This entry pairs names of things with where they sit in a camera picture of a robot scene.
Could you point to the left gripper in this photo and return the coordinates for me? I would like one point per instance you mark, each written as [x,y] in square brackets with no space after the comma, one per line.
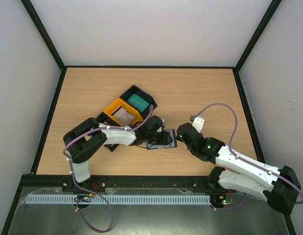
[164,139]

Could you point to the black bin with red cards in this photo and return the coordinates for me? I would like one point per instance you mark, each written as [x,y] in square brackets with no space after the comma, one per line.
[105,119]

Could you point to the yellow card bin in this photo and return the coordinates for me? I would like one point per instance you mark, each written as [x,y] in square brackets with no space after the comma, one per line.
[121,103]

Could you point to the teal card stack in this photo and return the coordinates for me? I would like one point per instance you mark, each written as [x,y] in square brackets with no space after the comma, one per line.
[138,102]

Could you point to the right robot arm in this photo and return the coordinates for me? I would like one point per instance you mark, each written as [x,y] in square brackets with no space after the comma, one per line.
[279,187]

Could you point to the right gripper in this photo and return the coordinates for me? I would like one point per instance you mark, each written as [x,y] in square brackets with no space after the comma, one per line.
[183,133]

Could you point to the white slotted cable duct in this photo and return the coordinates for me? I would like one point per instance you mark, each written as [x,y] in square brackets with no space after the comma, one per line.
[120,199]

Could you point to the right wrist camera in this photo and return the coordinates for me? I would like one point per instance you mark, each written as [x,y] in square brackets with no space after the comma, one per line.
[197,122]

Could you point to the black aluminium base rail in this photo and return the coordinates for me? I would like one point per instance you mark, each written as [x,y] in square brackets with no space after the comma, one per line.
[197,184]

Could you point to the white card stack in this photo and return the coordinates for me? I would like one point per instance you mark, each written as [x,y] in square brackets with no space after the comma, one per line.
[124,117]

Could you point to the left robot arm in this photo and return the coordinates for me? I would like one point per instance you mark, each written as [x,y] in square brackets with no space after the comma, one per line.
[82,142]

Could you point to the dark blue card holder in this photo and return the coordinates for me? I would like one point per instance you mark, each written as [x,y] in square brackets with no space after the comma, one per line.
[174,141]

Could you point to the black bin with teal cards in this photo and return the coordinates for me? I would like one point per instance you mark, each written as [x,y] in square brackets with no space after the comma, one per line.
[136,90]

